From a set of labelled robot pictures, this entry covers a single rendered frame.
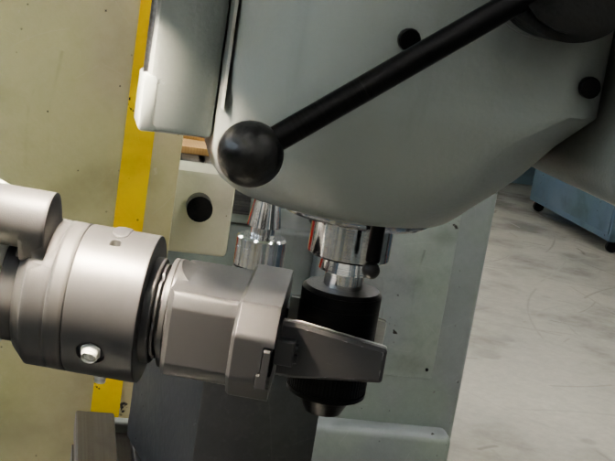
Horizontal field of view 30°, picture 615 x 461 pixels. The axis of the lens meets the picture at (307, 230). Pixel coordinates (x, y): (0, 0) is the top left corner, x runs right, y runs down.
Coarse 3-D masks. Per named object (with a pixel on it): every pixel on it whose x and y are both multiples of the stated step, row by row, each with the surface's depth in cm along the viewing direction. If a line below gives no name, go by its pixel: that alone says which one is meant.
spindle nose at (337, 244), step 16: (320, 224) 65; (320, 240) 65; (336, 240) 64; (352, 240) 64; (368, 240) 64; (384, 240) 65; (320, 256) 65; (336, 256) 64; (352, 256) 64; (384, 256) 65
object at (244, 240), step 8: (240, 232) 107; (248, 232) 108; (240, 240) 106; (248, 240) 105; (256, 240) 105; (264, 240) 106; (272, 240) 106; (280, 240) 107; (248, 248) 105; (256, 248) 105; (264, 248) 105; (272, 248) 105; (280, 248) 106
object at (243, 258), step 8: (240, 248) 106; (240, 256) 106; (248, 256) 105; (256, 256) 105; (264, 256) 105; (272, 256) 105; (280, 256) 106; (232, 264) 107; (240, 264) 106; (248, 264) 105; (256, 264) 105; (264, 264) 105; (272, 264) 106; (280, 264) 107
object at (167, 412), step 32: (160, 384) 114; (192, 384) 104; (160, 416) 113; (192, 416) 104; (224, 416) 103; (256, 416) 105; (288, 416) 106; (160, 448) 112; (192, 448) 103; (224, 448) 104; (256, 448) 106; (288, 448) 107
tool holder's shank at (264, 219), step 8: (256, 200) 106; (256, 208) 106; (264, 208) 105; (272, 208) 105; (280, 208) 106; (256, 216) 105; (264, 216) 105; (272, 216) 105; (280, 216) 106; (248, 224) 106; (256, 224) 105; (264, 224) 105; (272, 224) 106; (280, 224) 107; (256, 232) 106; (264, 232) 106; (272, 232) 106
